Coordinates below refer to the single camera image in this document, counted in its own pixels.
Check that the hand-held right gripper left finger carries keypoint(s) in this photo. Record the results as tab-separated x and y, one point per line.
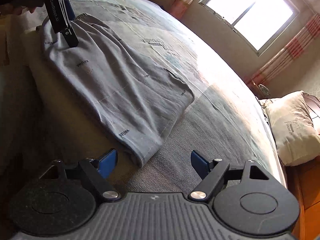
107	163

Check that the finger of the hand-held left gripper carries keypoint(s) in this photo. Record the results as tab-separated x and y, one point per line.
70	38
70	10

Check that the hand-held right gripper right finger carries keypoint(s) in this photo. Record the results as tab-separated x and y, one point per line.
200	163

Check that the grey printed pants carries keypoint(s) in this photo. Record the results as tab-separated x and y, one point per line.
112	85

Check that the person's left hand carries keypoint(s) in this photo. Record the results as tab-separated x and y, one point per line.
30	9

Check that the bed with patchwork floral sheet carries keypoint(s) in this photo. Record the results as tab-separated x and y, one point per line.
200	92

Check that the crumpled beige pillow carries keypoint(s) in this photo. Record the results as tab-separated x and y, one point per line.
266	102

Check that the grey bundled cloth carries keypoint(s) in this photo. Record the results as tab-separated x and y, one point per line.
263	90

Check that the beige printed pillow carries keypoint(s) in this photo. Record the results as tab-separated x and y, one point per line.
292	130

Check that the wooden headboard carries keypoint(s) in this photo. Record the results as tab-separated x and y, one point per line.
310	192

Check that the window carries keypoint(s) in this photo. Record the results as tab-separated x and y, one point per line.
252	10

